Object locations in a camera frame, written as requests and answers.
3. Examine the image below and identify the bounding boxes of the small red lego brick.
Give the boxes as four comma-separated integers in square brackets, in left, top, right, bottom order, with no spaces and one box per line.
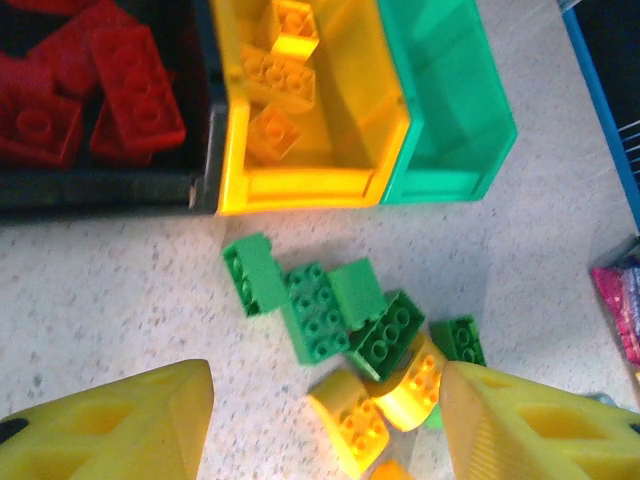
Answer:
[0,92,84,169]
[0,0,96,16]
[0,54,56,101]

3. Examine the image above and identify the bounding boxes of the small yellow lego brick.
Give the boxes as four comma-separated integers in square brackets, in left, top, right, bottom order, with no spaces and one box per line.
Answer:
[247,105,304,166]

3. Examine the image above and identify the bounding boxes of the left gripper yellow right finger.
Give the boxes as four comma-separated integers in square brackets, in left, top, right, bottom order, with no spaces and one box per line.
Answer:
[438,360,640,480]

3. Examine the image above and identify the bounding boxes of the black plastic container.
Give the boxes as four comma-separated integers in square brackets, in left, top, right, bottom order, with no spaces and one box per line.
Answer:
[0,0,236,216]

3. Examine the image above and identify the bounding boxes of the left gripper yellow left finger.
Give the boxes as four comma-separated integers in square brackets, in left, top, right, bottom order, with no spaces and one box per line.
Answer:
[0,358,215,480]

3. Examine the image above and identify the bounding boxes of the long red lego brick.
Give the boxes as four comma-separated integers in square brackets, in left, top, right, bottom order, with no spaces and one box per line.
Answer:
[27,0,121,96]
[89,24,187,156]

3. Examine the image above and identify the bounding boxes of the purple candy bag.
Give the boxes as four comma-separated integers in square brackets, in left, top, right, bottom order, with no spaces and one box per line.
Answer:
[589,264,640,366]

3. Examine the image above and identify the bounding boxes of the yellow plastic container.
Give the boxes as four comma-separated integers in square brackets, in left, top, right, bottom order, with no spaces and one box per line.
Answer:
[208,0,412,216]

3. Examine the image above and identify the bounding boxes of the green plastic container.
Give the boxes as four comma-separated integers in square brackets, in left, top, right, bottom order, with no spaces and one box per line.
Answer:
[374,0,519,205]

